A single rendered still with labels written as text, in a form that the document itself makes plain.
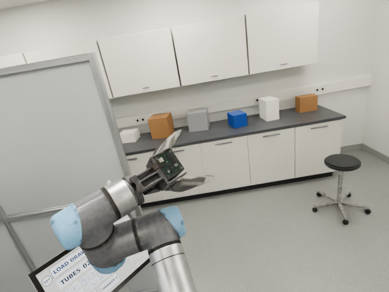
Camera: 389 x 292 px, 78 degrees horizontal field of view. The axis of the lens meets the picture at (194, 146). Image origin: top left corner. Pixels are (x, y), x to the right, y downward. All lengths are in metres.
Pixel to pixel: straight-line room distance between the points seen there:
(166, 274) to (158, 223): 0.10
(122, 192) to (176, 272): 0.19
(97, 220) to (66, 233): 0.05
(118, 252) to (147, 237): 0.07
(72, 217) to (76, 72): 1.28
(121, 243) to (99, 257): 0.05
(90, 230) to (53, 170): 1.49
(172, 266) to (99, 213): 0.18
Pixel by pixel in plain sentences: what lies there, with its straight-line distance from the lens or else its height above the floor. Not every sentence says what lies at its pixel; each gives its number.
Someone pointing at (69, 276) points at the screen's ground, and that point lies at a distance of 1.38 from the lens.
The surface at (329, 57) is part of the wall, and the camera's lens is 4.14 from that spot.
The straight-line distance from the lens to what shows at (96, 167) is 1.85.
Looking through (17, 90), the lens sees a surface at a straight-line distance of 1.88.
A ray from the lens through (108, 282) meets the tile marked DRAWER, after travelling 1.40.
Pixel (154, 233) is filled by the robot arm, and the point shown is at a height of 1.63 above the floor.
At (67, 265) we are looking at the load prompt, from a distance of 1.38.
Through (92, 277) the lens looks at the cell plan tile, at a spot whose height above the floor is 1.06.
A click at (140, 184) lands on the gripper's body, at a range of 0.50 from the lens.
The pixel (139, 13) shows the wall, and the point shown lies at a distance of 3.61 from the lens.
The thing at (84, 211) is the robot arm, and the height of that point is 1.74.
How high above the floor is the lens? 1.98
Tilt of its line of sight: 22 degrees down
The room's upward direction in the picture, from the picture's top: 10 degrees counter-clockwise
